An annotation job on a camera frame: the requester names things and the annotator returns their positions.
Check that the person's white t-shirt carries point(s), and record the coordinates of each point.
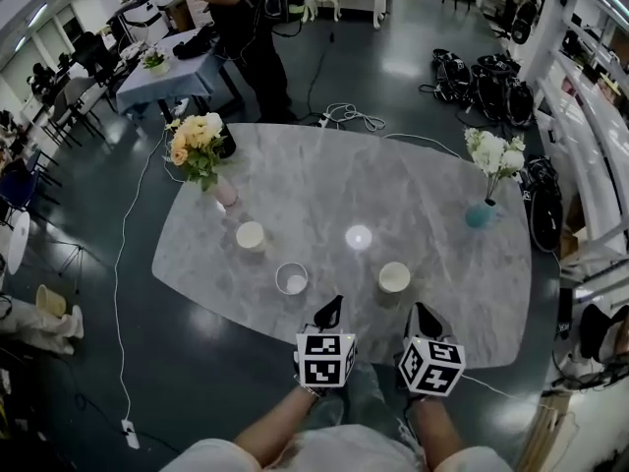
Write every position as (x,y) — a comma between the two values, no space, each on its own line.
(344,453)

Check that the white metal rack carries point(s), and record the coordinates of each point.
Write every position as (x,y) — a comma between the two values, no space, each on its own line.
(604,131)

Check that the cream waste bin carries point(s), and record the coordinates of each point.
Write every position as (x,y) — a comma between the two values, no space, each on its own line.
(49,300)

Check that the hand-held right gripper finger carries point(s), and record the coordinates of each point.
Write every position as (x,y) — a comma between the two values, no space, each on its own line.
(437,327)
(415,325)

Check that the small potted plant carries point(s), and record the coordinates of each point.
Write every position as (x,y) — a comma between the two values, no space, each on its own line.
(156,59)

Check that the black white-printed floor bag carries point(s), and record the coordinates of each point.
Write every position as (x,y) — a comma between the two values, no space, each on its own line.
(543,209)

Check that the table with blue cloth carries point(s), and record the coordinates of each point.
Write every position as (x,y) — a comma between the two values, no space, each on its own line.
(162,86)

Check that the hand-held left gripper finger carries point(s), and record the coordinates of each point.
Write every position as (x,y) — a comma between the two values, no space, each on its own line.
(322,320)
(336,315)

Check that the white patterned cup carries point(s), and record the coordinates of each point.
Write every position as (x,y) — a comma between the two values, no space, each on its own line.
(292,278)

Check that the white round side table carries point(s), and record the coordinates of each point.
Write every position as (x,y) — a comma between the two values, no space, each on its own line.
(18,239)

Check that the small black container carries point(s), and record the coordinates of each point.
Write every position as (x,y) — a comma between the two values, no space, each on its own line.
(228,143)

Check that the cream paper cup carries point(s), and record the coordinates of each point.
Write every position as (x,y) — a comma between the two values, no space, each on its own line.
(251,236)
(394,277)

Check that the person's right forearm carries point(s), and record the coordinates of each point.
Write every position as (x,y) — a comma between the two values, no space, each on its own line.
(435,426)

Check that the pile of black backpacks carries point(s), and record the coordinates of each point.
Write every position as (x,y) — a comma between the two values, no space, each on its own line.
(491,91)

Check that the white machine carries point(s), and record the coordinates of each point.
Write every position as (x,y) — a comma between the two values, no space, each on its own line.
(147,13)

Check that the yellow flower bouquet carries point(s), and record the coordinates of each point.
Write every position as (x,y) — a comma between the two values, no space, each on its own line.
(194,145)

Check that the blue chair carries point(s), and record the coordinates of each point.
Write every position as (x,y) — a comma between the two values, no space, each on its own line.
(19,180)

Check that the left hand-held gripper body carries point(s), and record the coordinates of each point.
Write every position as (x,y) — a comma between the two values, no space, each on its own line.
(324,362)

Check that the white power strip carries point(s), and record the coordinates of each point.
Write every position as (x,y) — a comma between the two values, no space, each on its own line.
(323,121)
(130,433)

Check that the black equipment bundle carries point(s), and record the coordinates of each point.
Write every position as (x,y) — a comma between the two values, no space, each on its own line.
(196,44)

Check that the white flower bouquet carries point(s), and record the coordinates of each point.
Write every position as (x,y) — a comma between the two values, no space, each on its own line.
(494,153)

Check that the person's left forearm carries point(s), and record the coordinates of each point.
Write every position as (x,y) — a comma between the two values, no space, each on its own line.
(275,426)

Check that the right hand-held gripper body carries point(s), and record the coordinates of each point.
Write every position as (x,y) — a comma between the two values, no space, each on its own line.
(432,367)

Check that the person's blue jeans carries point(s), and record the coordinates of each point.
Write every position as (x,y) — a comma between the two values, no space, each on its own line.
(363,396)

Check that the pink vase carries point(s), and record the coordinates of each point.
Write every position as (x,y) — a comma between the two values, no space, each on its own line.
(225,192)

